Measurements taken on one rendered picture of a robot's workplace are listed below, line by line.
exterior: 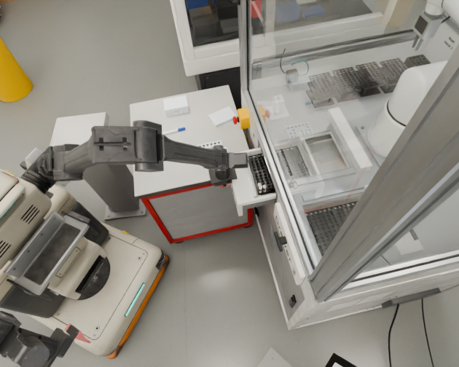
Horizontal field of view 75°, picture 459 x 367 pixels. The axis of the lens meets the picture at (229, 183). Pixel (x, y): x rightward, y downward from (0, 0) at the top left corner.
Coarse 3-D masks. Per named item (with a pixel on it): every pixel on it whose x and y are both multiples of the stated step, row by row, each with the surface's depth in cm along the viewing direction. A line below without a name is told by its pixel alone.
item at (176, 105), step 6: (180, 96) 165; (186, 96) 164; (168, 102) 163; (174, 102) 163; (180, 102) 162; (186, 102) 162; (168, 108) 160; (174, 108) 160; (180, 108) 161; (186, 108) 162; (168, 114) 163; (174, 114) 164
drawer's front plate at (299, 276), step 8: (280, 208) 113; (280, 216) 111; (280, 224) 113; (288, 232) 108; (288, 240) 106; (288, 248) 109; (296, 256) 103; (296, 264) 102; (296, 272) 104; (304, 272) 100; (296, 280) 107
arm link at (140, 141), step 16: (96, 128) 61; (112, 128) 62; (128, 128) 62; (144, 128) 64; (64, 144) 85; (96, 144) 61; (112, 144) 62; (128, 144) 63; (144, 144) 64; (64, 160) 82; (80, 160) 71; (96, 160) 60; (112, 160) 61; (128, 160) 62; (144, 160) 63; (64, 176) 86; (80, 176) 87
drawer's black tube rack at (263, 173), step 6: (252, 156) 130; (252, 162) 131; (258, 162) 128; (264, 162) 131; (258, 168) 126; (264, 168) 126; (252, 174) 128; (258, 174) 125; (264, 174) 125; (258, 180) 126; (264, 180) 123; (270, 180) 127; (270, 186) 121; (258, 192) 123; (264, 192) 123
